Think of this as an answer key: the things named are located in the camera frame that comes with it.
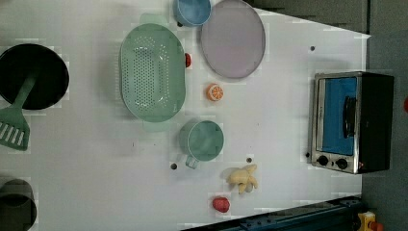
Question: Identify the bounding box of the pink strawberry toy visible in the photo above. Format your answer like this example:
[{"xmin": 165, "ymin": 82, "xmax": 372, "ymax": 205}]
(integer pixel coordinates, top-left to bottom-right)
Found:
[{"xmin": 212, "ymin": 196, "xmax": 230, "ymax": 213}]

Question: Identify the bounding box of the peeled banana toy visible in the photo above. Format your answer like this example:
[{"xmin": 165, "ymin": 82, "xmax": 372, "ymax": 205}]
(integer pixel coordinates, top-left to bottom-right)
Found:
[{"xmin": 225, "ymin": 164, "xmax": 259, "ymax": 194}]

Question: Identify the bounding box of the green slotted spatula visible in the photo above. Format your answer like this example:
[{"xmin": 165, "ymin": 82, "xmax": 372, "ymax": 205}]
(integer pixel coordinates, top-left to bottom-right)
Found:
[{"xmin": 0, "ymin": 75, "xmax": 37, "ymax": 151}]

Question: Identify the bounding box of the large grey round plate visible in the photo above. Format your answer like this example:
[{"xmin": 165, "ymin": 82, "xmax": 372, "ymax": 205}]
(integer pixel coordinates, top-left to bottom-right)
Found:
[{"xmin": 200, "ymin": 0, "xmax": 266, "ymax": 78}]

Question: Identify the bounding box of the black frying pan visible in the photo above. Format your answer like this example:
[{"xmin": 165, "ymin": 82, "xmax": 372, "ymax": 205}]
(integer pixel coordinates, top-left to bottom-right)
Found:
[{"xmin": 0, "ymin": 43, "xmax": 69, "ymax": 111}]

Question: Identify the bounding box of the green plastic colander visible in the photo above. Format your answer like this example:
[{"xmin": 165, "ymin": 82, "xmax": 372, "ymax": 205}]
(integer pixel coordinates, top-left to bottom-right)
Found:
[{"xmin": 119, "ymin": 13, "xmax": 186, "ymax": 132}]

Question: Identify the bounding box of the red ketchup bottle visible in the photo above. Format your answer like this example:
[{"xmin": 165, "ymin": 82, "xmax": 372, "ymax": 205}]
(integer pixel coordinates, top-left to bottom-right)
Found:
[{"xmin": 403, "ymin": 97, "xmax": 408, "ymax": 113}]

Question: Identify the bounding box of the blue plastic cup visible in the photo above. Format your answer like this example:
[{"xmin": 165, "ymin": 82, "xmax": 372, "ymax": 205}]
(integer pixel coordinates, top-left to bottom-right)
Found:
[{"xmin": 173, "ymin": 0, "xmax": 212, "ymax": 27}]

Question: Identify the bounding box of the small red strawberry toy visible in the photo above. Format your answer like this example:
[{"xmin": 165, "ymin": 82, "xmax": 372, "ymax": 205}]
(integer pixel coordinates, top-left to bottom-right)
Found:
[{"xmin": 185, "ymin": 53, "xmax": 191, "ymax": 68}]

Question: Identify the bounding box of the yellow red emergency button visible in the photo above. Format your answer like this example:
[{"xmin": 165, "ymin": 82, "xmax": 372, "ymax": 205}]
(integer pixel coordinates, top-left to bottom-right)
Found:
[{"xmin": 358, "ymin": 212, "xmax": 384, "ymax": 231}]

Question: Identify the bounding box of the orange slice toy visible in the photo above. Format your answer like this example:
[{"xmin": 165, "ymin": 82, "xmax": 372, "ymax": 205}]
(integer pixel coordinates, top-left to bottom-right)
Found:
[{"xmin": 206, "ymin": 84, "xmax": 224, "ymax": 102}]

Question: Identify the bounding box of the green plastic mug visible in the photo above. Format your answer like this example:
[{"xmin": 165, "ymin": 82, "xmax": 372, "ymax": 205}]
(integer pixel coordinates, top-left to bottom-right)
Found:
[{"xmin": 179, "ymin": 120, "xmax": 224, "ymax": 169}]

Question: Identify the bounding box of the silver black toaster oven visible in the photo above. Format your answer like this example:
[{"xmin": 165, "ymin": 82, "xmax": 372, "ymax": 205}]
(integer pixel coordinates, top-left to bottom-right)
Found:
[{"xmin": 311, "ymin": 71, "xmax": 395, "ymax": 174}]

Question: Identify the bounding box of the blue metal frame rail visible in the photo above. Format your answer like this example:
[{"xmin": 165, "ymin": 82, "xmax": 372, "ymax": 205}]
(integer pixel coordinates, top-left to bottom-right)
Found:
[{"xmin": 183, "ymin": 196, "xmax": 367, "ymax": 231}]

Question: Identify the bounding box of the dark grey cup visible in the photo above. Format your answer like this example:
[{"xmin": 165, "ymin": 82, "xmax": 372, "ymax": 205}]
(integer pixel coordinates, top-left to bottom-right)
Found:
[{"xmin": 0, "ymin": 179, "xmax": 37, "ymax": 231}]

